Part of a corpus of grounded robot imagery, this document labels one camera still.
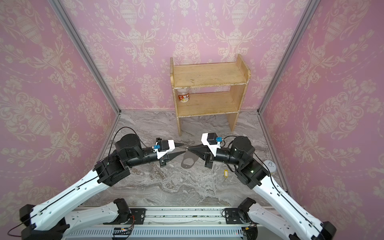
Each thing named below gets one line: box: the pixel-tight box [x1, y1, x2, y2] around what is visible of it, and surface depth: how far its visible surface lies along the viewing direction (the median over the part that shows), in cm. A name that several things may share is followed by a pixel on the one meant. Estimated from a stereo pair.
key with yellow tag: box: [223, 169, 229, 182], surface depth 89 cm
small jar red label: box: [177, 88, 190, 103], surface depth 96 cm
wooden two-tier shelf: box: [170, 54, 251, 137], surface depth 85 cm
